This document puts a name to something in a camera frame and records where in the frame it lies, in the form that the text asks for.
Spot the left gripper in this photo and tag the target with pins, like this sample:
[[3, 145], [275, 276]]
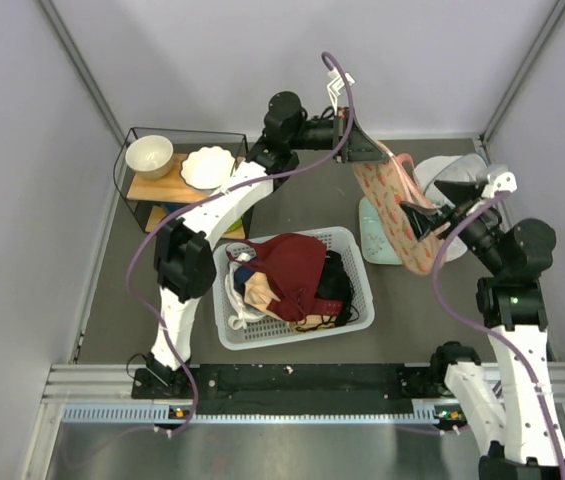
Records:
[[359, 148]]

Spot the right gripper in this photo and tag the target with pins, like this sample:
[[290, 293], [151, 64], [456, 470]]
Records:
[[424, 219]]

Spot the floral mesh laundry bag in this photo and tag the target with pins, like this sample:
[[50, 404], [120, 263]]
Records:
[[387, 185]]

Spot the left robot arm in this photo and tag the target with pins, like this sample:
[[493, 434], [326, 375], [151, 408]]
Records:
[[183, 254]]

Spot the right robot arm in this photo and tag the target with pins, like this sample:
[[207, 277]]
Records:
[[517, 430]]

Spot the white round mesh laundry bag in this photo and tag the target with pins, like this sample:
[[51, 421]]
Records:
[[458, 168]]

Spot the maroon bra in basket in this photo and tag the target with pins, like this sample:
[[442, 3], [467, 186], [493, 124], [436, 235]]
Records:
[[293, 265]]

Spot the black bra in basket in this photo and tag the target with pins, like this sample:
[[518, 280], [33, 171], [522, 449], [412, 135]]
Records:
[[335, 286]]

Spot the beige bra in basket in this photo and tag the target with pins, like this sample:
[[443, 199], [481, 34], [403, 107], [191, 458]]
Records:
[[258, 294]]

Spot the white bra in basket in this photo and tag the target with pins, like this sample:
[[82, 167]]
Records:
[[244, 314]]

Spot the light green rectangular plate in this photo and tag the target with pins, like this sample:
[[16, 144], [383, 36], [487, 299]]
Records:
[[375, 246]]

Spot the lime green plate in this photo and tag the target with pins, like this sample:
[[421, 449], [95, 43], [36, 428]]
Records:
[[235, 227]]

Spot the white scalloped bowl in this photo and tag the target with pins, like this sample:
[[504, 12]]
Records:
[[207, 168]]

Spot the dark teal bowl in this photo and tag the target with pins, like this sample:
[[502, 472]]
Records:
[[171, 207]]

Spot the white plastic basket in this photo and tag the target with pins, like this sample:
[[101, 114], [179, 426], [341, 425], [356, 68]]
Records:
[[270, 331]]

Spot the cream ceramic bowl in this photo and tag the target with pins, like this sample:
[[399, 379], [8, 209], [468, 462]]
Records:
[[151, 157]]

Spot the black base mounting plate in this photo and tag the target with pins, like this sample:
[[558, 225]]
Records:
[[267, 383]]

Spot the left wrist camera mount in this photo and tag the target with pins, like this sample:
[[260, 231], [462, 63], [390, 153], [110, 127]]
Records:
[[336, 86]]

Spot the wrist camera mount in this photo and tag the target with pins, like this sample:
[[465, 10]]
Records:
[[496, 179], [336, 86]]

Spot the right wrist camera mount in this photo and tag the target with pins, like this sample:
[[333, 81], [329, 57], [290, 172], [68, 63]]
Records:
[[496, 179]]

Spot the black wire wooden shelf rack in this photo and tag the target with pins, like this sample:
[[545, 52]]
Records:
[[143, 197]]

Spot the white slotted cable duct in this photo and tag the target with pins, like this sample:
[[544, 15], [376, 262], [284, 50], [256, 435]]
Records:
[[417, 413]]

